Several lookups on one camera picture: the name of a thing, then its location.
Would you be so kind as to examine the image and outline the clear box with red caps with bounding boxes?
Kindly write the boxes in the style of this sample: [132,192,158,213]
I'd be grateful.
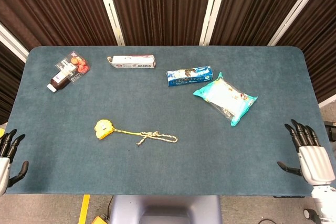
[55,50,91,84]

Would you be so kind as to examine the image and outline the white pink toothpaste box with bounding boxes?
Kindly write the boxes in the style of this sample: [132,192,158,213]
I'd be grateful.
[107,54,156,69]

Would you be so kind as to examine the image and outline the black device beside table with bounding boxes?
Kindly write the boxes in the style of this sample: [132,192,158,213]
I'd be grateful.
[323,120,336,142]

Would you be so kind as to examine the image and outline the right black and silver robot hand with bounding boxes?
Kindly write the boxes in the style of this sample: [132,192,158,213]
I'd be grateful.
[277,119,336,186]

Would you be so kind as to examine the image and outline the yellow tape measure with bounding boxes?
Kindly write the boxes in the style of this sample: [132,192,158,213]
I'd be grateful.
[94,119,115,140]

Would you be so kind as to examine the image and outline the brown bottle with white cap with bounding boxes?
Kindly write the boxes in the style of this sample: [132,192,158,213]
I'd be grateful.
[47,65,78,93]

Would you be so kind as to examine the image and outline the teal clear snack packet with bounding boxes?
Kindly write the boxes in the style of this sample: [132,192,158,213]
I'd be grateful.
[193,71,259,127]

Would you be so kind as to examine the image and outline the black floor cable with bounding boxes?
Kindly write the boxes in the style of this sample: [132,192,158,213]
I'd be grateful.
[104,195,114,218]

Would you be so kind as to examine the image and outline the braided rope with yellow cord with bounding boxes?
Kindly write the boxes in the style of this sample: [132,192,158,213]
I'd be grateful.
[113,128,179,146]

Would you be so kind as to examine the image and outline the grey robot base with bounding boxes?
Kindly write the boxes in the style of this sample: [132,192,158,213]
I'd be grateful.
[109,195,223,224]

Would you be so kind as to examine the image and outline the brown corrugated partition panel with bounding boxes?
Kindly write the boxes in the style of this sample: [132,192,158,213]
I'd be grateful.
[209,0,320,46]
[104,0,216,46]
[0,0,118,51]
[275,0,336,104]
[0,40,26,125]

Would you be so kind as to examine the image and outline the orange yellow floor object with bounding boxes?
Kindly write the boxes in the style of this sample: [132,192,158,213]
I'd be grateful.
[91,215,109,224]

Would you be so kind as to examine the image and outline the white partition post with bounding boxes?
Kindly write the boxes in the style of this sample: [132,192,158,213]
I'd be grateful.
[198,0,222,46]
[0,23,29,63]
[267,0,331,46]
[318,94,336,109]
[93,0,125,46]

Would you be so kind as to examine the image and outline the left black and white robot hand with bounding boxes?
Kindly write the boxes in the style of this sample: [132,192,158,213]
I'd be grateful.
[0,129,29,196]

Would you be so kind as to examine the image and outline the blue felt table cover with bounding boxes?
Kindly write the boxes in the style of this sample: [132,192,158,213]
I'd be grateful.
[5,45,325,196]

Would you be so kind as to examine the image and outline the blue cookie box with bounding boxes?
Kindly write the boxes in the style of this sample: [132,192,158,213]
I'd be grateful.
[166,66,214,87]

